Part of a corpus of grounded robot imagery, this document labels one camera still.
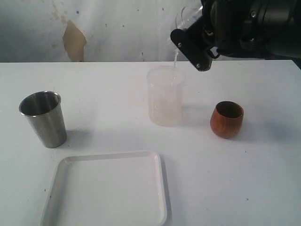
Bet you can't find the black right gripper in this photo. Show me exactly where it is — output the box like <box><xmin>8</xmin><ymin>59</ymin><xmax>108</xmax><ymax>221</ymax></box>
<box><xmin>185</xmin><ymin>0</ymin><xmax>249</xmax><ymax>57</ymax></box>

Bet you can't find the clear dome strainer lid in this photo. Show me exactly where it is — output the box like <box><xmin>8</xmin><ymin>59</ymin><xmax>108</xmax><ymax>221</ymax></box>
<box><xmin>175</xmin><ymin>6</ymin><xmax>203</xmax><ymax>30</ymax></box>

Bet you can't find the brown wooden cup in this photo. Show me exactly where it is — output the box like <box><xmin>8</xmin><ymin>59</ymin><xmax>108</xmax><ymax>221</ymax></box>
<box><xmin>210</xmin><ymin>101</ymin><xmax>244</xmax><ymax>138</ymax></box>

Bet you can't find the stainless steel cup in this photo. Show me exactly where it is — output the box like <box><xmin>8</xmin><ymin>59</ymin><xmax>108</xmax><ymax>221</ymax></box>
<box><xmin>19</xmin><ymin>91</ymin><xmax>67</xmax><ymax>148</ymax></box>

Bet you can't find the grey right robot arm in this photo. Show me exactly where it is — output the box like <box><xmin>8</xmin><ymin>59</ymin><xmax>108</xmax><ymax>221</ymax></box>
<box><xmin>181</xmin><ymin>0</ymin><xmax>301</xmax><ymax>59</ymax></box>

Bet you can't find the translucent plastic container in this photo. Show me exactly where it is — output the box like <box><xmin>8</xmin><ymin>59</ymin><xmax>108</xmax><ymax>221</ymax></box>
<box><xmin>146</xmin><ymin>66</ymin><xmax>185</xmax><ymax>127</ymax></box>

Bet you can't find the white square tray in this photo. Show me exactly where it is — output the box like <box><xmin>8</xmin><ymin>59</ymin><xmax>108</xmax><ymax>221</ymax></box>
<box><xmin>40</xmin><ymin>151</ymin><xmax>167</xmax><ymax>226</ymax></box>

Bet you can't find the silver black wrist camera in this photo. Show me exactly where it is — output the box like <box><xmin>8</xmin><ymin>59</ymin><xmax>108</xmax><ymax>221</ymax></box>
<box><xmin>170</xmin><ymin>29</ymin><xmax>212</xmax><ymax>72</ymax></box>

